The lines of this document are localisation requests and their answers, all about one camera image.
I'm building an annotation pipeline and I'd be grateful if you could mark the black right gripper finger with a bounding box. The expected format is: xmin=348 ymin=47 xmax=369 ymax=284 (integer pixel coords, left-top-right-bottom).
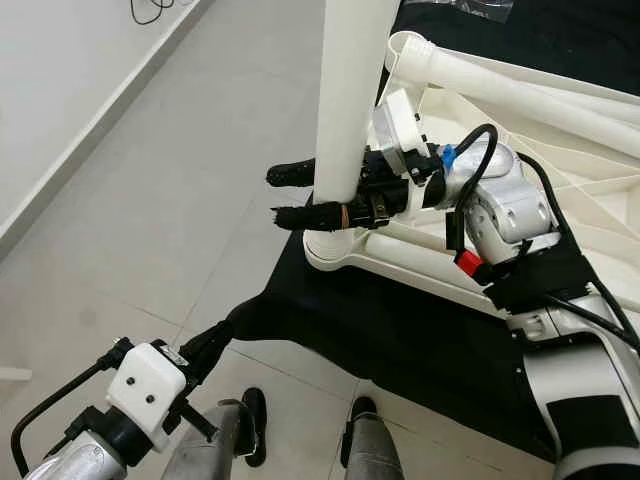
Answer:
xmin=272 ymin=203 xmax=373 ymax=234
xmin=266 ymin=158 xmax=323 ymax=191

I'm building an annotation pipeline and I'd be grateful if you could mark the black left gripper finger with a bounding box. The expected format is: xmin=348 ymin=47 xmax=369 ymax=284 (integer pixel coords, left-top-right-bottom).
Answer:
xmin=180 ymin=322 xmax=231 ymax=377

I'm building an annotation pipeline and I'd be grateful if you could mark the silver robot left leg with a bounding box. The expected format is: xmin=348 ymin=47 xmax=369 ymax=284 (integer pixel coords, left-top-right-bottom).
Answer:
xmin=160 ymin=387 xmax=269 ymax=480

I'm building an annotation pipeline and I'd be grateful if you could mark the silver robot leg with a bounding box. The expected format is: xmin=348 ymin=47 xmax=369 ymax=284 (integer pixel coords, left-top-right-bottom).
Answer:
xmin=160 ymin=387 xmax=269 ymax=480
xmin=340 ymin=395 xmax=411 ymax=480

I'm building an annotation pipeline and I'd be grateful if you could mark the black table cloth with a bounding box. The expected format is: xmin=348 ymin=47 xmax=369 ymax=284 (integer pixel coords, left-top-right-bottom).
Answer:
xmin=225 ymin=0 xmax=640 ymax=471

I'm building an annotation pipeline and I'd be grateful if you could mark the silver robot right leg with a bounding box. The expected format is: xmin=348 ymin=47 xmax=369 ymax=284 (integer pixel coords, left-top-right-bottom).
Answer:
xmin=340 ymin=395 xmax=411 ymax=480

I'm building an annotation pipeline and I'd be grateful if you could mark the clear tape strip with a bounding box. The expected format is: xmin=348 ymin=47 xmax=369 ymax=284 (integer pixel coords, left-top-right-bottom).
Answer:
xmin=450 ymin=0 xmax=516 ymax=23

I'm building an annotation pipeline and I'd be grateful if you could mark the white plastic table top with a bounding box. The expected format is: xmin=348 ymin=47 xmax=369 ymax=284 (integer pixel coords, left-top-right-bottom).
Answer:
xmin=302 ymin=30 xmax=640 ymax=341

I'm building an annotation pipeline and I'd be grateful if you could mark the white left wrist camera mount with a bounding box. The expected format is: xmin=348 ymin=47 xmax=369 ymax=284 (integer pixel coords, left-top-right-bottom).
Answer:
xmin=105 ymin=340 xmax=189 ymax=441

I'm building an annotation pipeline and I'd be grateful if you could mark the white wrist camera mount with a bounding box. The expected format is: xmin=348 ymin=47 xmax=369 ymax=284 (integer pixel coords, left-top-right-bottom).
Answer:
xmin=105 ymin=340 xmax=189 ymax=441
xmin=372 ymin=88 xmax=431 ymax=181

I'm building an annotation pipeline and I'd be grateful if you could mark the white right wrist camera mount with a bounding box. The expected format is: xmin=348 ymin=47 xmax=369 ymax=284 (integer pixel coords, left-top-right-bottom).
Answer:
xmin=372 ymin=88 xmax=431 ymax=181

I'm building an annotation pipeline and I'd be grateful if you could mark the black wall cable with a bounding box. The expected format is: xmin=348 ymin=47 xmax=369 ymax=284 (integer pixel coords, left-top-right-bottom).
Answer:
xmin=130 ymin=0 xmax=196 ymax=26

